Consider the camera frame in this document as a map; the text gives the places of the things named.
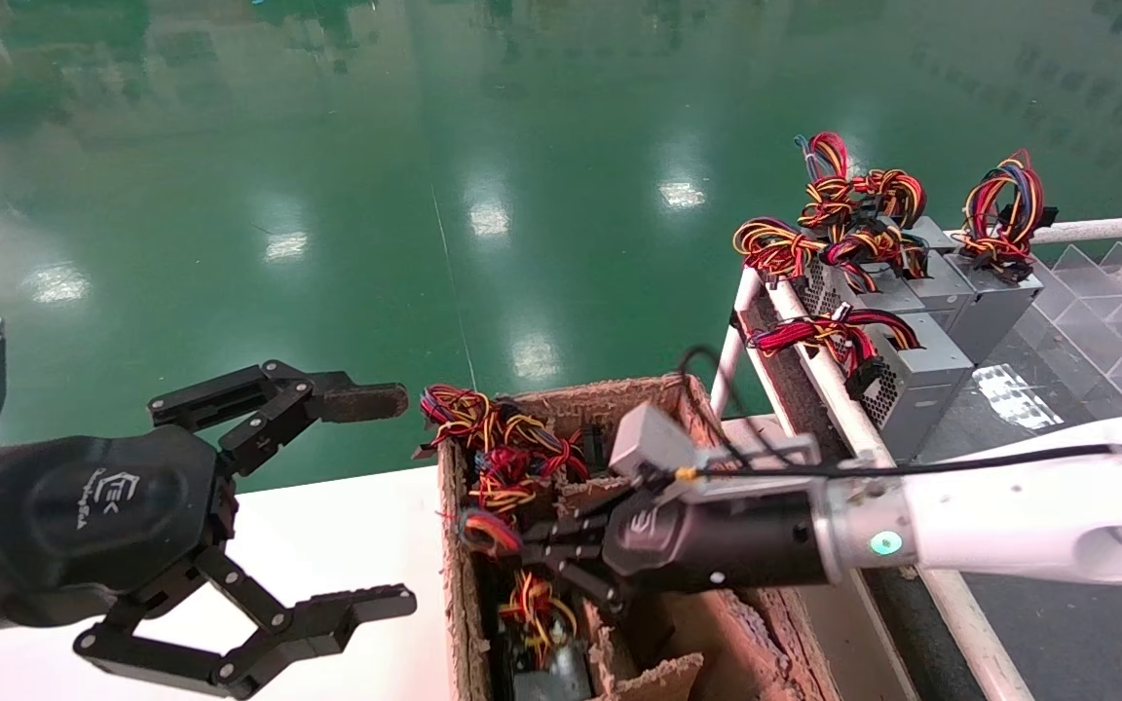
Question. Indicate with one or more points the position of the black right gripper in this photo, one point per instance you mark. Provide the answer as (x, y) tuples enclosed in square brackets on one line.
[(717, 540)]

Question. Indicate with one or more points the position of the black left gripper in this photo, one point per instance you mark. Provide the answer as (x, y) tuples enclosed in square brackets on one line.
[(103, 516)]

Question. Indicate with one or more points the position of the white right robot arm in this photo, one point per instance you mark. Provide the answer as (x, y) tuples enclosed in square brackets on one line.
[(1009, 516)]

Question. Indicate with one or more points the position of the worn brown cardboard divider box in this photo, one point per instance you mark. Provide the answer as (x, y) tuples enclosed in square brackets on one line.
[(756, 643)]

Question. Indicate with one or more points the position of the clear acrylic divided tray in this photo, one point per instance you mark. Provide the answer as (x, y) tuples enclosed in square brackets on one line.
[(1106, 321)]

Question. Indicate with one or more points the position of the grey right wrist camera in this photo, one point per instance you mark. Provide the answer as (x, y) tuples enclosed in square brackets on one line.
[(649, 438)]

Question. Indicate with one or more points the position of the white pipe rack frame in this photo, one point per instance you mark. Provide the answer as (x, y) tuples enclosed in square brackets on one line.
[(985, 657)]

